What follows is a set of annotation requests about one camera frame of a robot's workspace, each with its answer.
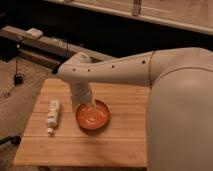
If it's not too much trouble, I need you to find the black cable with plug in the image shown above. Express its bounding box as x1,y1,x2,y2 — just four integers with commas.
0,39,25,99

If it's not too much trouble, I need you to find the black object at left edge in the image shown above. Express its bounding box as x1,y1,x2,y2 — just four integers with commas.
0,136,21,145

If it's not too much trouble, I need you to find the white plastic bottle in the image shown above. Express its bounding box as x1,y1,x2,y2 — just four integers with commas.
46,99,60,136

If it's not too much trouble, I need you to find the white box on beam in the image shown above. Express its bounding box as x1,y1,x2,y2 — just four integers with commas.
25,28,43,38

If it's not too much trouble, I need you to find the orange ceramic bowl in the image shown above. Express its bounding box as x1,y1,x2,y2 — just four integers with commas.
75,100,110,130

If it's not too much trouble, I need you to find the long wooden beam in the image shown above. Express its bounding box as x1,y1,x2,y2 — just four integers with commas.
0,25,113,61

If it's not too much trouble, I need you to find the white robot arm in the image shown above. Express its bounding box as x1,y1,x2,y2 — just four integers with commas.
57,47,213,171

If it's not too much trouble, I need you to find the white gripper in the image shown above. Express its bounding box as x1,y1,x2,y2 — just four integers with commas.
69,83,96,110

